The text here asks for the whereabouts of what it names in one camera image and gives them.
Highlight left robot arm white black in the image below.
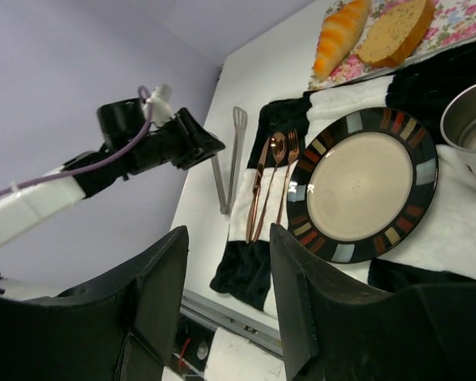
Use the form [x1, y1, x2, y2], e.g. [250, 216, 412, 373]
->
[0, 97, 225, 248]

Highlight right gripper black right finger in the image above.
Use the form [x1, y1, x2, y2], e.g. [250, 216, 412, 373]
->
[270, 225, 476, 380]

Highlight black white checkered cloth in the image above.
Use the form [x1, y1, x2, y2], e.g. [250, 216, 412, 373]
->
[209, 41, 476, 316]

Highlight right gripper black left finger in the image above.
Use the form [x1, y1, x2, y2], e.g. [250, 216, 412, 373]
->
[0, 226, 189, 380]

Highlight floral tray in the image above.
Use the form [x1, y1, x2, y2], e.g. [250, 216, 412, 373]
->
[309, 1, 476, 90]

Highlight copper fork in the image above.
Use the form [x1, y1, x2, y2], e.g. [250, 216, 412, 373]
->
[276, 129, 300, 225]

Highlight dark rimmed ceramic plate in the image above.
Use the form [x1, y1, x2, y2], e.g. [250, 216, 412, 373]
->
[286, 107, 439, 264]

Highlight copper spoon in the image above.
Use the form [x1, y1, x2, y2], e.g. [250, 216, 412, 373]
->
[253, 132, 287, 242]

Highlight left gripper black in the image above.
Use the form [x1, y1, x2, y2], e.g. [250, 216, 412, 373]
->
[158, 107, 225, 170]

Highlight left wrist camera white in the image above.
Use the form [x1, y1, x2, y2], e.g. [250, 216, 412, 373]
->
[143, 83, 175, 126]

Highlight orange striped croissant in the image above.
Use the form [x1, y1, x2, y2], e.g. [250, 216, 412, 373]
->
[313, 0, 371, 81]

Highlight copper knife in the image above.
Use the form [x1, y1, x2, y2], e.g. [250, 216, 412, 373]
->
[246, 137, 271, 243]

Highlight aluminium rail frame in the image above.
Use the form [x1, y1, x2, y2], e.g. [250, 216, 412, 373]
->
[174, 59, 286, 360]

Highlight steel tongs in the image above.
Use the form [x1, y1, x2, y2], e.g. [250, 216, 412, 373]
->
[211, 106, 248, 216]

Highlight brown bread slice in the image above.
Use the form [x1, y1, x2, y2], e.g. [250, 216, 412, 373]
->
[356, 0, 435, 67]

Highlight steel cup with white sleeve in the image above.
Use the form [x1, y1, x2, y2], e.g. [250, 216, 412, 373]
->
[440, 78, 476, 190]

